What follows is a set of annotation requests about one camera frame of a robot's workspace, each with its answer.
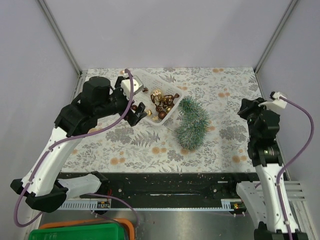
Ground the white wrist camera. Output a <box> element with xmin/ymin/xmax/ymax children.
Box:
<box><xmin>258</xmin><ymin>91</ymin><xmax>287</xmax><ymax>112</ymax></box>
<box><xmin>120</xmin><ymin>72</ymin><xmax>144</xmax><ymax>98</ymax></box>

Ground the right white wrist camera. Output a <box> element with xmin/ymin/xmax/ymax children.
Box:
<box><xmin>258</xmin><ymin>91</ymin><xmax>287</xmax><ymax>112</ymax></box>

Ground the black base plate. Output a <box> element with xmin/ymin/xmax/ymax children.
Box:
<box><xmin>57</xmin><ymin>171</ymin><xmax>258</xmax><ymax>208</ymax></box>

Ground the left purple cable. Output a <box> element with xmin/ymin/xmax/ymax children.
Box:
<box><xmin>15</xmin><ymin>68</ymin><xmax>140</xmax><ymax>228</ymax></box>

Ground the floral patterned table mat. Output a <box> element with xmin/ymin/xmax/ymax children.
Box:
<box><xmin>62</xmin><ymin>67</ymin><xmax>261</xmax><ymax>173</ymax></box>

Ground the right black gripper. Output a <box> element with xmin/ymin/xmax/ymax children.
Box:
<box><xmin>237</xmin><ymin>97</ymin><xmax>273</xmax><ymax>141</ymax></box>

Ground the large gold striped bauble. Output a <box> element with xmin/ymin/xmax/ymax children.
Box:
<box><xmin>150</xmin><ymin>89</ymin><xmax>163</xmax><ymax>104</ymax></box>

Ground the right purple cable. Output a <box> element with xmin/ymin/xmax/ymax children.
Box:
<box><xmin>276</xmin><ymin>96</ymin><xmax>315</xmax><ymax>240</ymax></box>

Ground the white slotted cable duct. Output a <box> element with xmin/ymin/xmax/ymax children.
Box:
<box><xmin>58</xmin><ymin>199</ymin><xmax>112</xmax><ymax>211</ymax></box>

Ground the green plastic bin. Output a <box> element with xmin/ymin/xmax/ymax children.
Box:
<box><xmin>28</xmin><ymin>223</ymin><xmax>128</xmax><ymax>240</ymax></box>

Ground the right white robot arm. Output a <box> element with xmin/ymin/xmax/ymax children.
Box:
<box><xmin>227</xmin><ymin>97</ymin><xmax>308</xmax><ymax>240</ymax></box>

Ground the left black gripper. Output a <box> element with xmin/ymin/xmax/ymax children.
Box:
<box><xmin>96</xmin><ymin>76</ymin><xmax>148</xmax><ymax>126</ymax></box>

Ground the aluminium frame rail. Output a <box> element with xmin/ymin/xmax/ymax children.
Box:
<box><xmin>220</xmin><ymin>181</ymin><xmax>305</xmax><ymax>211</ymax></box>

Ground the small green christmas tree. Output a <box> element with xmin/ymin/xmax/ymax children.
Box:
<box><xmin>175</xmin><ymin>96</ymin><xmax>210</xmax><ymax>151</ymax></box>

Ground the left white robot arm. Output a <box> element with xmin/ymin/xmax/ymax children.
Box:
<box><xmin>10</xmin><ymin>76</ymin><xmax>147</xmax><ymax>213</ymax></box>

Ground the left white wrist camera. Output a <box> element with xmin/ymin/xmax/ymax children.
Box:
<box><xmin>120</xmin><ymin>72</ymin><xmax>144</xmax><ymax>98</ymax></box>

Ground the small gold bauble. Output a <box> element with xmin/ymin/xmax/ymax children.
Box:
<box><xmin>147</xmin><ymin>110</ymin><xmax>153</xmax><ymax>117</ymax></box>

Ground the orange plastic bin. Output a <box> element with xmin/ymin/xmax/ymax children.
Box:
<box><xmin>38</xmin><ymin>218</ymin><xmax>136</xmax><ymax>240</ymax></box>

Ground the brown shiny bauble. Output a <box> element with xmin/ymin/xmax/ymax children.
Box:
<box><xmin>158</xmin><ymin>111</ymin><xmax>167</xmax><ymax>120</ymax></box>

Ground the white plastic basket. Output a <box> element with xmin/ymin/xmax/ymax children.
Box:
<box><xmin>131</xmin><ymin>69</ymin><xmax>185</xmax><ymax>126</ymax></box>

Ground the purple cable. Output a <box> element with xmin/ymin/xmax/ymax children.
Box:
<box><xmin>276</xmin><ymin>96</ymin><xmax>315</xmax><ymax>240</ymax></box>
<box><xmin>15</xmin><ymin>68</ymin><xmax>140</xmax><ymax>228</ymax></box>

